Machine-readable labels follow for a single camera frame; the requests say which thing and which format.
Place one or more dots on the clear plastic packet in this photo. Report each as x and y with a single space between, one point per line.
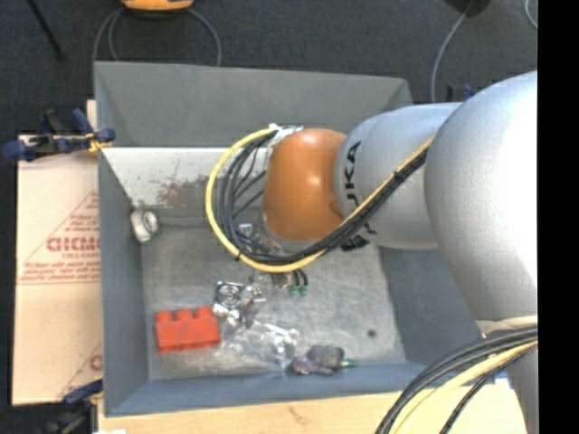
264 344

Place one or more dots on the brown cardboard board, red print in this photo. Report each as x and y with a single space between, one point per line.
54 314

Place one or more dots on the grey and purple toy animal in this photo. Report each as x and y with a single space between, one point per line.
322 359

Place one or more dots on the grey metal bin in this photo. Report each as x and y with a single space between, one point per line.
190 269

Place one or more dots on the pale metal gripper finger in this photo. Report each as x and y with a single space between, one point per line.
233 317
230 293

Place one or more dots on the red toy brick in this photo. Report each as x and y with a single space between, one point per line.
186 331

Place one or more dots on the white cup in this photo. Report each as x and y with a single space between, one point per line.
144 225

